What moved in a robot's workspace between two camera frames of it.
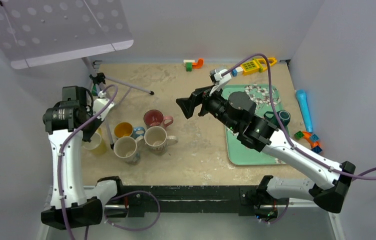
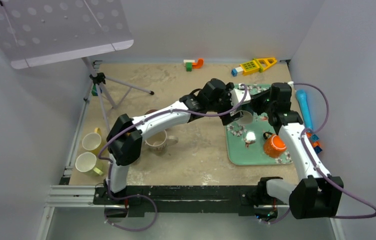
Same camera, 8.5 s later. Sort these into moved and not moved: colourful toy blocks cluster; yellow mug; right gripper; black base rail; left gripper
Moved: left gripper; right gripper
Not moved: yellow mug; black base rail; colourful toy blocks cluster
